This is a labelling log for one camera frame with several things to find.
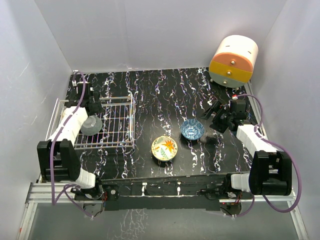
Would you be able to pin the blue patterned bowl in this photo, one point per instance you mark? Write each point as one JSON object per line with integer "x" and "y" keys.
{"x": 192, "y": 129}

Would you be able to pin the white wire dish rack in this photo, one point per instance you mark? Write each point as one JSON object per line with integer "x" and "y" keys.
{"x": 118, "y": 125}

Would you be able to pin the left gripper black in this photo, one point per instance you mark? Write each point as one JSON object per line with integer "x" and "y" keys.
{"x": 97, "y": 109}

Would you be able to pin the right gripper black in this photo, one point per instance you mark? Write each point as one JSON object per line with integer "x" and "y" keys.
{"x": 207, "y": 115}

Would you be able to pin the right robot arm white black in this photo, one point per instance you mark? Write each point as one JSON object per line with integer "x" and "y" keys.
{"x": 271, "y": 169}

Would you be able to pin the grey bowl red rim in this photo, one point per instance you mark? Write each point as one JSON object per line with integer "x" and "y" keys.
{"x": 91, "y": 126}

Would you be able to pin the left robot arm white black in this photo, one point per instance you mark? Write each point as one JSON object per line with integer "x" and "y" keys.
{"x": 58, "y": 160}

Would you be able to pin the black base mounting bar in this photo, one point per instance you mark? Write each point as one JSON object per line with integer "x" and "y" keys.
{"x": 170, "y": 193}

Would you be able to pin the round pastel drawer cabinet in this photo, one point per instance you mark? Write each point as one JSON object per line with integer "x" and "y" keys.
{"x": 233, "y": 63}

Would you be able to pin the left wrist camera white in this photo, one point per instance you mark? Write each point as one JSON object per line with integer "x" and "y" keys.
{"x": 76, "y": 80}

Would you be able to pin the orange flower bowl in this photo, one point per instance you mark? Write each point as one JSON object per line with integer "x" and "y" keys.
{"x": 164, "y": 148}

